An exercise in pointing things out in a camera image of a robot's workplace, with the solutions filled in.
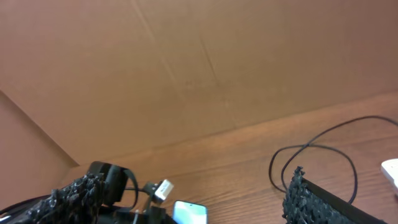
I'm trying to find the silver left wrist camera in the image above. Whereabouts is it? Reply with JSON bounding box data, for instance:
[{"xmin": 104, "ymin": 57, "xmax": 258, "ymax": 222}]
[{"xmin": 154, "ymin": 179, "xmax": 174, "ymax": 203}]

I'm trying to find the white power strip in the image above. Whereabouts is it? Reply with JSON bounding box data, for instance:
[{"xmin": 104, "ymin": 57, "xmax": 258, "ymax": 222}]
[{"xmin": 381, "ymin": 158, "xmax": 398, "ymax": 195}]

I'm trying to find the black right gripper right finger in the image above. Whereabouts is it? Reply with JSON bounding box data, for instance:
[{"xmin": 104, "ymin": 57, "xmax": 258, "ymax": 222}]
[{"xmin": 282, "ymin": 166, "xmax": 386, "ymax": 224}]

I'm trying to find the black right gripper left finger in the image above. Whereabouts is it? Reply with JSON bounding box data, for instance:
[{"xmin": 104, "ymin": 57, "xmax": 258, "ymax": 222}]
[{"xmin": 1, "ymin": 173, "xmax": 106, "ymax": 224}]

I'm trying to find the brown cardboard backdrop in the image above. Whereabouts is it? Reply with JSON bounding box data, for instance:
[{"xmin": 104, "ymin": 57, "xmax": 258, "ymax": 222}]
[{"xmin": 0, "ymin": 0, "xmax": 398, "ymax": 209}]

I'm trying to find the black USB charging cable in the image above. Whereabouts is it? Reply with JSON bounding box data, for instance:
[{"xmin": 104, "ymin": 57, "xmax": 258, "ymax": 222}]
[{"xmin": 268, "ymin": 115, "xmax": 398, "ymax": 205}]

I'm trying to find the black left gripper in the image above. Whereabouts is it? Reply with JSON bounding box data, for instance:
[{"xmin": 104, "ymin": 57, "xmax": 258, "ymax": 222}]
[{"xmin": 99, "ymin": 182, "xmax": 174, "ymax": 224}]

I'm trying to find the blue Galaxy smartphone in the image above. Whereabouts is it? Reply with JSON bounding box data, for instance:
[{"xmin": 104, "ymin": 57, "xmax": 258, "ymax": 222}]
[{"xmin": 172, "ymin": 200, "xmax": 208, "ymax": 224}]

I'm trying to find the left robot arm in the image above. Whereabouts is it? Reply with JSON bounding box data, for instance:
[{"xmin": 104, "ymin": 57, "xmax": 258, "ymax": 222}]
[{"xmin": 88, "ymin": 161, "xmax": 176, "ymax": 224}]

